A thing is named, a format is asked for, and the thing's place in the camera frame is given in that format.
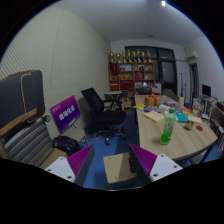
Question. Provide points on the yellow gift box red ribbon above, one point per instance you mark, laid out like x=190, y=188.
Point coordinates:
x=152, y=100

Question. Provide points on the wooden shelf unit with trophies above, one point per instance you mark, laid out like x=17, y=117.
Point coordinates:
x=131, y=76

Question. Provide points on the round red coaster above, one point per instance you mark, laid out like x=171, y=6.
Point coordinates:
x=199, y=128

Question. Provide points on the black computer monitor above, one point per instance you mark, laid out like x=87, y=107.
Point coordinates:
x=206, y=90

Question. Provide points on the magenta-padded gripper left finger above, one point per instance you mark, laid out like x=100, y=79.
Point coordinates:
x=80, y=160

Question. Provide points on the dark grey bag tan trim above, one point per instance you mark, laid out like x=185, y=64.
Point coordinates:
x=20, y=96

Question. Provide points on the black bag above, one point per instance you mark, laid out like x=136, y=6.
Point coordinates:
x=65, y=144

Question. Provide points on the green tea bottle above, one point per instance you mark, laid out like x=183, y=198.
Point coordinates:
x=167, y=130

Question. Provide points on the teal book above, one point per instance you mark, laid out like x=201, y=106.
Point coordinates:
x=182, y=117

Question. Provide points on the silver ribbed suitcase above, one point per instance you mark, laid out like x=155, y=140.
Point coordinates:
x=28, y=145

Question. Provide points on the ceiling light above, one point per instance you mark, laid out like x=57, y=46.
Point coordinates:
x=163, y=3

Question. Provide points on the white air conditioner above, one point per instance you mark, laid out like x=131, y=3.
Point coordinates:
x=192, y=56

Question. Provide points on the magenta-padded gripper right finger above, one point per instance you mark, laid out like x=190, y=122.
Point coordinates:
x=143, y=158

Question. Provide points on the tan upright box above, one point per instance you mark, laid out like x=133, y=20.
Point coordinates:
x=181, y=102

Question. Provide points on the steel cup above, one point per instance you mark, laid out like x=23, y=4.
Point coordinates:
x=189, y=125

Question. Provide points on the purple sign board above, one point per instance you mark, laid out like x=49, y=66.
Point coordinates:
x=65, y=114

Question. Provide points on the pink flower bouquet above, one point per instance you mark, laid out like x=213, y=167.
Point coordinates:
x=196, y=106

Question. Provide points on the black office chair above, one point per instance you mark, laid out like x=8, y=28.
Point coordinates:
x=103, y=115

